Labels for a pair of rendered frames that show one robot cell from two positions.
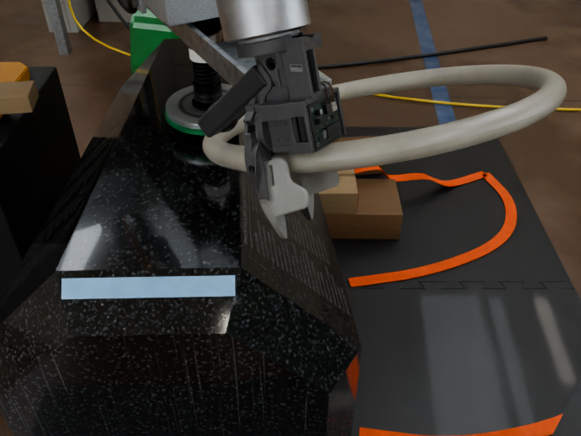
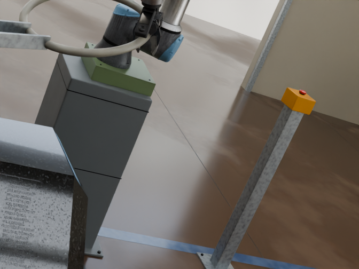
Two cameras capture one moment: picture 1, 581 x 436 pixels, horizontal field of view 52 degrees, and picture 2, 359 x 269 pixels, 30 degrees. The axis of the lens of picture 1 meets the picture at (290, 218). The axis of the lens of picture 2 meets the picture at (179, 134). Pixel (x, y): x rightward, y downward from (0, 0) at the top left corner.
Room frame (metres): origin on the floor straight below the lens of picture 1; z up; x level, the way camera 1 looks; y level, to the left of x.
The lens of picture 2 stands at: (1.49, 2.22, 1.74)
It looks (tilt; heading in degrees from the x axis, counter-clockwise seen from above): 19 degrees down; 241
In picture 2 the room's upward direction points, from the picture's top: 23 degrees clockwise
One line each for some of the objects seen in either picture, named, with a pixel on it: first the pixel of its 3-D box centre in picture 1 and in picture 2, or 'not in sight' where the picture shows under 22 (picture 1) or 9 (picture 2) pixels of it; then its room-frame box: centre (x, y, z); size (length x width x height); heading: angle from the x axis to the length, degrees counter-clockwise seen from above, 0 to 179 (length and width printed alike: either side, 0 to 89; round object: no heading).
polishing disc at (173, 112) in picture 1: (209, 105); not in sight; (1.32, 0.20, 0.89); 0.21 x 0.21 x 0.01
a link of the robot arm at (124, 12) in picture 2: not in sight; (127, 24); (0.38, -0.66, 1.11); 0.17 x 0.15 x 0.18; 147
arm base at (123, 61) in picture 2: not in sight; (115, 49); (0.39, -0.67, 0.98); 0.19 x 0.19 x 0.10
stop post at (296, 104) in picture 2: not in sight; (257, 183); (-0.55, -0.47, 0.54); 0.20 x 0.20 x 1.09; 0
